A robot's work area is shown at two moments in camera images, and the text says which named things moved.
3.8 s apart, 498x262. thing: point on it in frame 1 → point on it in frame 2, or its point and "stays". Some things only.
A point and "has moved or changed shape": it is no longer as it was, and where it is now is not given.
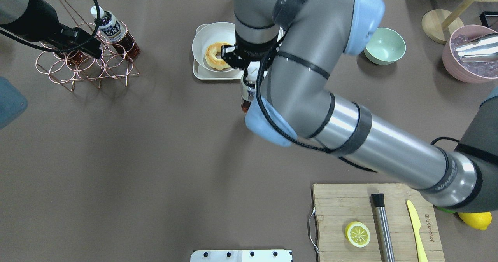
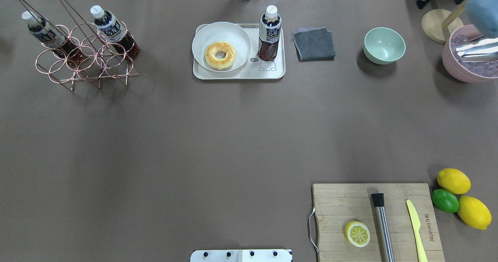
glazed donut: (211, 52) stays
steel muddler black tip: (385, 240) stays
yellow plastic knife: (416, 220) stays
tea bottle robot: (248, 93) has moved or changed shape
